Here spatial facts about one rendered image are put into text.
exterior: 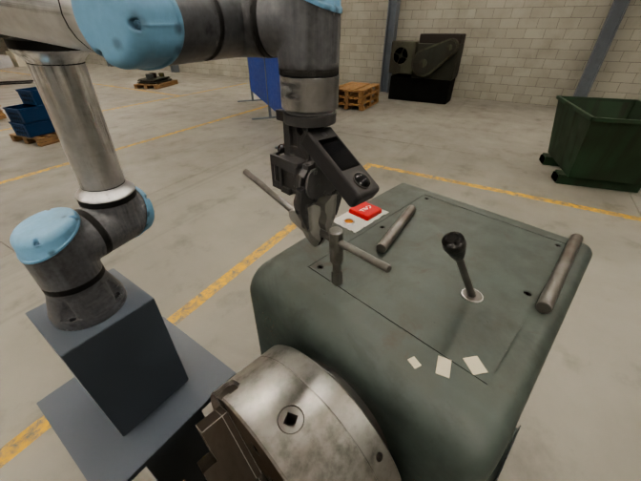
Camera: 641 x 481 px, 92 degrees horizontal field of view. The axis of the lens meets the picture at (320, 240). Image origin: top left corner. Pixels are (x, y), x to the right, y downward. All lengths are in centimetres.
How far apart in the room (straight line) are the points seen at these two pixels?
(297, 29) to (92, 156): 52
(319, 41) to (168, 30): 15
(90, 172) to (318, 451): 66
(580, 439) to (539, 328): 160
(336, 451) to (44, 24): 56
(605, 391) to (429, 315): 195
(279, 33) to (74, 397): 112
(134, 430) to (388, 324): 79
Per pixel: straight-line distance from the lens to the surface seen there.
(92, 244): 80
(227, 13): 41
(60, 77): 75
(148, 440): 107
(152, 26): 34
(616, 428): 233
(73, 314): 87
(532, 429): 208
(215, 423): 51
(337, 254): 49
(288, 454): 44
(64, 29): 44
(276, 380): 48
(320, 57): 40
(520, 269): 72
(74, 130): 77
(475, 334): 55
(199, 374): 112
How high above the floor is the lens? 164
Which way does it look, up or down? 35 degrees down
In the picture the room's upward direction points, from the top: straight up
